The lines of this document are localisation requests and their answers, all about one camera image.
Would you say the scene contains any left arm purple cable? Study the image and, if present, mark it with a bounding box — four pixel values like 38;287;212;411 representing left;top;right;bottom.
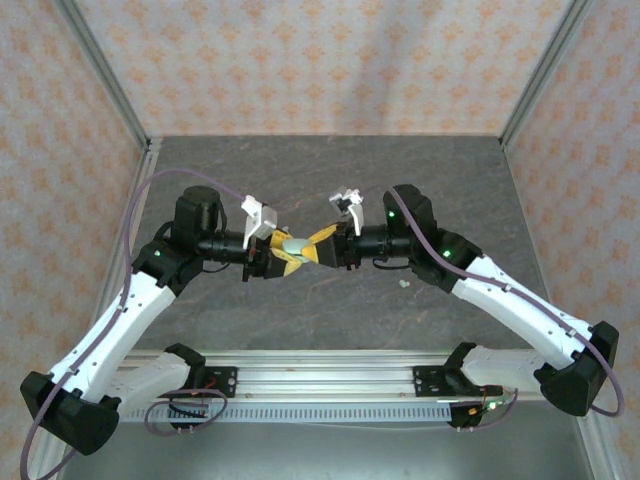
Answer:
18;168;251;479

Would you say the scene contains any aluminium table edge rail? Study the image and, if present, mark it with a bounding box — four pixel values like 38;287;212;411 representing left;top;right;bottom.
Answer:
499;138;609;480
24;138;164;480

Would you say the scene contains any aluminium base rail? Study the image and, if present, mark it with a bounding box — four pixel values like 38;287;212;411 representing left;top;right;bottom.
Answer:
119;348;549;401

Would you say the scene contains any slotted grey cable duct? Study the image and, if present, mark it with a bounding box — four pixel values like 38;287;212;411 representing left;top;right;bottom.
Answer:
110;403;454;424

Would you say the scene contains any aluminium frame corner post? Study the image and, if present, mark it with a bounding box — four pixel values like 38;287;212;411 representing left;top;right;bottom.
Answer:
53;0;152;150
498;0;597;150

